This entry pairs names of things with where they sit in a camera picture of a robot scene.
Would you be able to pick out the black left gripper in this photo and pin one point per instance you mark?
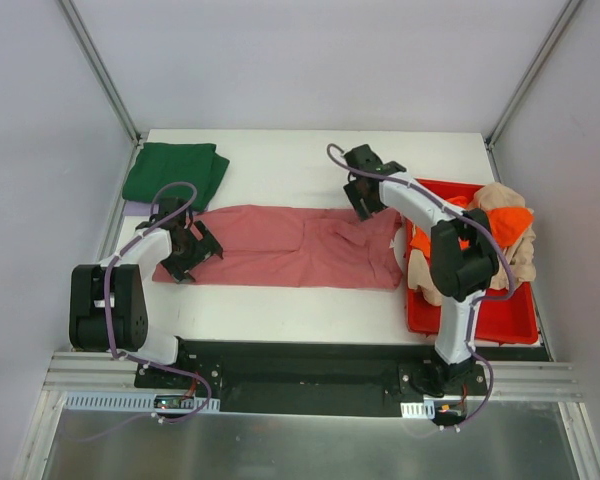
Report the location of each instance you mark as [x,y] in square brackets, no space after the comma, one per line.
[193,251]

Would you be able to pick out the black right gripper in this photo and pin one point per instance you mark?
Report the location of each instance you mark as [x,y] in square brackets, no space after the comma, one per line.
[359,195]

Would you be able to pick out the pink t shirt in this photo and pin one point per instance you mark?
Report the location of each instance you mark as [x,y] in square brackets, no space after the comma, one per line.
[273,246]

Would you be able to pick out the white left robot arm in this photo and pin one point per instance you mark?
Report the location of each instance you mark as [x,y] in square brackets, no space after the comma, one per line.
[108,311]

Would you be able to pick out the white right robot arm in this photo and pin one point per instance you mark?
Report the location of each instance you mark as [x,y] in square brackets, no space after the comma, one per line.
[463,253]

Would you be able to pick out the lavender folded t shirt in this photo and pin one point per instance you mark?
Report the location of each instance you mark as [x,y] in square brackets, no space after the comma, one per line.
[132,208]

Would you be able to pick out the green folded t shirt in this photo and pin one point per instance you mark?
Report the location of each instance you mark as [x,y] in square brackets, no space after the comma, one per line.
[160,164]

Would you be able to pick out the beige t shirt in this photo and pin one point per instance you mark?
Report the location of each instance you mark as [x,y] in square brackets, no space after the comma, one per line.
[418,275]

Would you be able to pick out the orange t shirt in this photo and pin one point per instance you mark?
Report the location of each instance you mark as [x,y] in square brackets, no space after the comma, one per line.
[511,223]

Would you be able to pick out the red plastic bin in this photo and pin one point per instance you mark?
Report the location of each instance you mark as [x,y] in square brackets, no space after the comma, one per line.
[505,322]

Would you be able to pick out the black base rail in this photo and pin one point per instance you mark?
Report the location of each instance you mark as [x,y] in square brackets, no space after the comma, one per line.
[299,378]

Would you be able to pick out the white left cable duct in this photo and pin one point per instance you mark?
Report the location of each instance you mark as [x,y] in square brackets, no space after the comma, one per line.
[139,403]

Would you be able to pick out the white cable duct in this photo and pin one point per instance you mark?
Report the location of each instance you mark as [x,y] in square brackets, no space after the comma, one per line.
[418,410]
[139,403]

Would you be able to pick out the aluminium front rail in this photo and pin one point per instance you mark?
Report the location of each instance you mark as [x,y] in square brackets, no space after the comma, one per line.
[513,381]

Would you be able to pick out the left aluminium frame post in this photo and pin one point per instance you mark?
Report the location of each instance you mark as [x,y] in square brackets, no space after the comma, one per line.
[87,45]

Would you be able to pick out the aluminium frame post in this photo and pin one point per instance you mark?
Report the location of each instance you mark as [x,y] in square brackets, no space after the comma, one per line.
[556,32]
[87,45]

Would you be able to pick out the white right cable duct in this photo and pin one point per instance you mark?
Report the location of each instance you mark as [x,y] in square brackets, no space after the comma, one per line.
[418,410]

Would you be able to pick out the right aluminium frame post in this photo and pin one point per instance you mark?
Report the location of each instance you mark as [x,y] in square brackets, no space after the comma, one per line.
[556,32]

